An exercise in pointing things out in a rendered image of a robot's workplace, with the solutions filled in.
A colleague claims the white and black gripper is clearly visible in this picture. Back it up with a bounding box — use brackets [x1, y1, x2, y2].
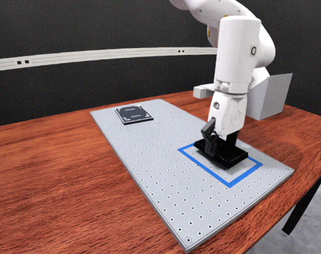
[201, 89, 247, 157]

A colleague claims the black well plate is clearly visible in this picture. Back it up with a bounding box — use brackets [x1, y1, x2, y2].
[194, 137, 249, 169]

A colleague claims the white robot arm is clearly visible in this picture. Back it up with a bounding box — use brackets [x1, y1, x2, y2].
[169, 0, 276, 98]

